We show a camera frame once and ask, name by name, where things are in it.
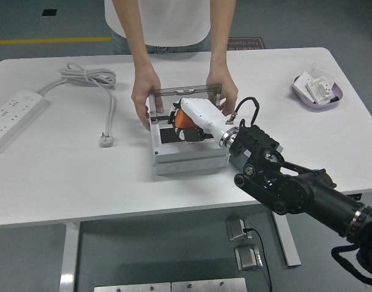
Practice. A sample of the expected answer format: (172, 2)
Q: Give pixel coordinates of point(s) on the metal base plate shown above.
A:
(131, 288)
(208, 286)

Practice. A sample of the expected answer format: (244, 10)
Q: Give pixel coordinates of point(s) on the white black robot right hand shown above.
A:
(204, 112)

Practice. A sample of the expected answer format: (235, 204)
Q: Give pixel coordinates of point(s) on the person's right forearm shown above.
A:
(137, 39)

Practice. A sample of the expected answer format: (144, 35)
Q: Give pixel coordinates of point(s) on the grey plastic enclosure box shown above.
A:
(185, 158)

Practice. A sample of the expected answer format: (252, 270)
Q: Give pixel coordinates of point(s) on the small black part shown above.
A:
(335, 99)

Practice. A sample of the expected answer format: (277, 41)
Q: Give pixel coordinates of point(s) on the white power strip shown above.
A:
(9, 118)

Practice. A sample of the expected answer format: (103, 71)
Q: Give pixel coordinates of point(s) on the person's right hand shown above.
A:
(143, 91)

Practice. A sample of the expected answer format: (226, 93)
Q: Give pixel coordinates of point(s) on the smoky transparent box lid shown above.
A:
(185, 90)

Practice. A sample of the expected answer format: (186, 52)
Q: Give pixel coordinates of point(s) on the metal floor socket box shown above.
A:
(236, 231)
(248, 258)

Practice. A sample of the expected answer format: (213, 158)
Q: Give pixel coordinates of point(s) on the person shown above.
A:
(164, 21)

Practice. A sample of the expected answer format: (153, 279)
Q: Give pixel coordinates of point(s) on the person's left hand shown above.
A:
(229, 94)

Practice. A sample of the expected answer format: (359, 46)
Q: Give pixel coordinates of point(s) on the black perforated bracket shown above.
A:
(356, 196)

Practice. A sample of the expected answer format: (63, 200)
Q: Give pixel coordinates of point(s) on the grey cube battery holder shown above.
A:
(237, 159)

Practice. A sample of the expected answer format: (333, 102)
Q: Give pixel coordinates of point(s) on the white square plate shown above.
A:
(299, 85)

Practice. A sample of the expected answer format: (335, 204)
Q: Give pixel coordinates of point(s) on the yellow floor tape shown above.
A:
(51, 40)

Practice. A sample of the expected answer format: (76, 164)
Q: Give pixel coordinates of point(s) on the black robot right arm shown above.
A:
(295, 188)

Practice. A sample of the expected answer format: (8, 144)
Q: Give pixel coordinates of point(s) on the clear square cover plate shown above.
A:
(322, 71)

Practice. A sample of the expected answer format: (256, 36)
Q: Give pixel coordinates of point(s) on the purple plastic tray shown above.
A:
(321, 107)

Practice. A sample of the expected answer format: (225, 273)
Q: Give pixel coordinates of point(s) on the person's left forearm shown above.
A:
(220, 36)

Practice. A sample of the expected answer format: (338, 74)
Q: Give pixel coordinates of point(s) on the orange cylindrical battery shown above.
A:
(184, 120)

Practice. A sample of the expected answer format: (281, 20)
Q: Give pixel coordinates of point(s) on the black square floor marker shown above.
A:
(49, 12)

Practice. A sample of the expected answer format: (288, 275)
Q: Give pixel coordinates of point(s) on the white socket module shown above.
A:
(319, 89)

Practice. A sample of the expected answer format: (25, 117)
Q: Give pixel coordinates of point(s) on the dark floor sign mat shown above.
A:
(249, 44)

